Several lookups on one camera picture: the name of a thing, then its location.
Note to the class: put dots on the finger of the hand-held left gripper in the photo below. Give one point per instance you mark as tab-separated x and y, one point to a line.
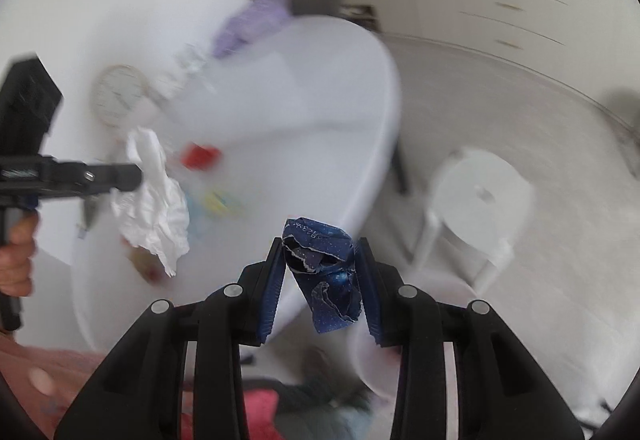
100	174

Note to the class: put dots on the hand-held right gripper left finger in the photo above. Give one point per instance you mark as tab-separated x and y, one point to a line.
270	292

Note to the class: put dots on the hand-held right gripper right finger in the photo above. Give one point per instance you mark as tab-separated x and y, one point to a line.
368	300

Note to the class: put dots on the dark blue wrapper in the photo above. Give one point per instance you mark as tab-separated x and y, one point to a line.
330	265

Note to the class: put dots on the white waste bin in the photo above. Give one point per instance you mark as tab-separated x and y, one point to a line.
375	360

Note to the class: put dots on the white tissue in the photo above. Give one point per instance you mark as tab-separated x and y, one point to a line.
155	210

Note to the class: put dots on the person's left hand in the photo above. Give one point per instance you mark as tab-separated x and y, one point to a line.
17	255

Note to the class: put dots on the round white clock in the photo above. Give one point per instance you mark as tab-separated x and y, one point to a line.
120	95

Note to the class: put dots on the yellow blue wrapper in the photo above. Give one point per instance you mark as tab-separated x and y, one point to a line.
225	202

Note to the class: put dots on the small red packet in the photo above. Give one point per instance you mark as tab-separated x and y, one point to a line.
200	157

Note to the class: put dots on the grey quilted pants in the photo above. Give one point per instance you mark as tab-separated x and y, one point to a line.
320	415

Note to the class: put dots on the clear plastic wrap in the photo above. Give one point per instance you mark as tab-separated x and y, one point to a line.
192	65

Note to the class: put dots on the white plastic stool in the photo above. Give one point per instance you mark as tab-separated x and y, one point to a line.
482	200

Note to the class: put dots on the white table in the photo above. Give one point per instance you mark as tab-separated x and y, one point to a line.
300	110

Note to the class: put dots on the pink patterned garment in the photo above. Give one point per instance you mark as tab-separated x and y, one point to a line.
60	380

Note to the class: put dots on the purple cloth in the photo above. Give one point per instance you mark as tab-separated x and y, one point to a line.
250	20

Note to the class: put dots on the dark chair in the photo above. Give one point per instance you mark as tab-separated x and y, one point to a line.
315	0

